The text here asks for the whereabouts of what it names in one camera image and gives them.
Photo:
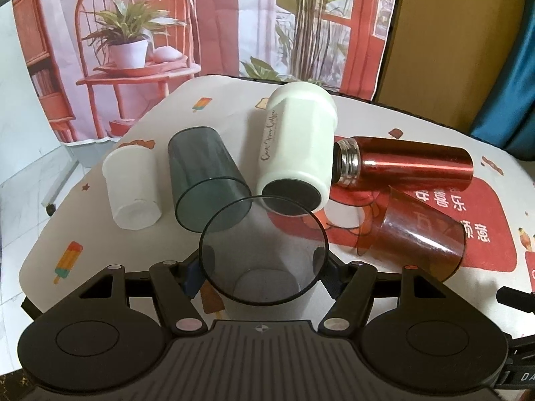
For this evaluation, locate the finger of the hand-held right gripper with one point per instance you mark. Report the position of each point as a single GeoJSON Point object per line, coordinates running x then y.
{"type": "Point", "coordinates": [516, 295]}

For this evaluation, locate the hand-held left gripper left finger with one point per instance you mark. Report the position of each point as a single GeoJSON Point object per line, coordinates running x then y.
{"type": "Point", "coordinates": [191, 282]}

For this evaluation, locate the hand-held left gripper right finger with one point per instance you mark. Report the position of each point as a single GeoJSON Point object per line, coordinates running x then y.
{"type": "Point", "coordinates": [333, 280]}

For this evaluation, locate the clear grey plastic cup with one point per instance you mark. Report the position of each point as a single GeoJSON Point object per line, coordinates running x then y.
{"type": "Point", "coordinates": [267, 259]}

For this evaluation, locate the red transparent cup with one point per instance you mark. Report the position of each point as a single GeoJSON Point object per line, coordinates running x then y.
{"type": "Point", "coordinates": [418, 234]}

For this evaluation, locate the dark teal transparent cup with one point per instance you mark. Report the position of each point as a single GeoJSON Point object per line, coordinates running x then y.
{"type": "Point", "coordinates": [205, 175]}

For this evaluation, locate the frosted white small cup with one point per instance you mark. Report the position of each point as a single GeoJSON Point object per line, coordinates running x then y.
{"type": "Point", "coordinates": [127, 183]}

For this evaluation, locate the white lettered coffee cup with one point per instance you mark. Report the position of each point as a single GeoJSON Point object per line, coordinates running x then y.
{"type": "Point", "coordinates": [292, 142]}

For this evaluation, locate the red metal thermos bottle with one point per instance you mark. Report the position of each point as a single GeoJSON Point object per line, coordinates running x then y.
{"type": "Point", "coordinates": [413, 163]}

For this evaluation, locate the blue curtain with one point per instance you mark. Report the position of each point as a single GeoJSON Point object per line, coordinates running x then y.
{"type": "Point", "coordinates": [516, 92]}

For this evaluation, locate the white board panel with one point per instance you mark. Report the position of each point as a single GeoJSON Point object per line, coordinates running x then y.
{"type": "Point", "coordinates": [25, 125]}

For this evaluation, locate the printed backdrop cloth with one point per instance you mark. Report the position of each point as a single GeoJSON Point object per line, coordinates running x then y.
{"type": "Point", "coordinates": [209, 21]}

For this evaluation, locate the brown cardboard panel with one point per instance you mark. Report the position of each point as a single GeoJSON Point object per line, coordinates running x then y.
{"type": "Point", "coordinates": [451, 41]}

